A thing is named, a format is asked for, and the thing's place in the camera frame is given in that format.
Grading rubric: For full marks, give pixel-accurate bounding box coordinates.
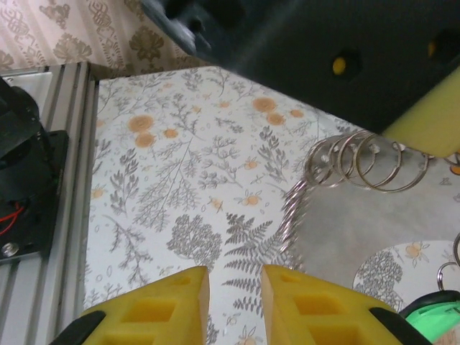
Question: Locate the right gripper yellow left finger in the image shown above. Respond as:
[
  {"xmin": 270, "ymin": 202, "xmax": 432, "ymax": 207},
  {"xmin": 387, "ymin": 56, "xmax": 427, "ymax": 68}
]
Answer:
[{"xmin": 52, "ymin": 264, "xmax": 211, "ymax": 345}]

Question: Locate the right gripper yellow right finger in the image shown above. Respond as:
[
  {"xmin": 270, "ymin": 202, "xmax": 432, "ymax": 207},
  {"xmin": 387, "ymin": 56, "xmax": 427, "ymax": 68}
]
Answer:
[{"xmin": 259, "ymin": 264, "xmax": 438, "ymax": 345}]

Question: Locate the silver metal keyring chain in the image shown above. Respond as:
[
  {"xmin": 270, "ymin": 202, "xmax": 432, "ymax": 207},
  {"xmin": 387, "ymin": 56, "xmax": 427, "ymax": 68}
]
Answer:
[{"xmin": 281, "ymin": 128, "xmax": 438, "ymax": 264}]

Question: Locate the green marker pen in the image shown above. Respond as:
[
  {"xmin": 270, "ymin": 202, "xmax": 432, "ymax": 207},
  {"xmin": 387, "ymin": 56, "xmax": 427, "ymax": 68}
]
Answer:
[{"xmin": 397, "ymin": 231, "xmax": 460, "ymax": 345}]

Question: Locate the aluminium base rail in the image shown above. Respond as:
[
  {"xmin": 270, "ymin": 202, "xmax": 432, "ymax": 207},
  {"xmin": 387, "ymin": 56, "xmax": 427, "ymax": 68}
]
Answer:
[{"xmin": 0, "ymin": 61, "xmax": 100, "ymax": 345}]

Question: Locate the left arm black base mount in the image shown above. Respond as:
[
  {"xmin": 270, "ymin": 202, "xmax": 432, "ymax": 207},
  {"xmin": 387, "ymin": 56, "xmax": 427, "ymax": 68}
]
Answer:
[{"xmin": 0, "ymin": 129, "xmax": 70, "ymax": 261}]

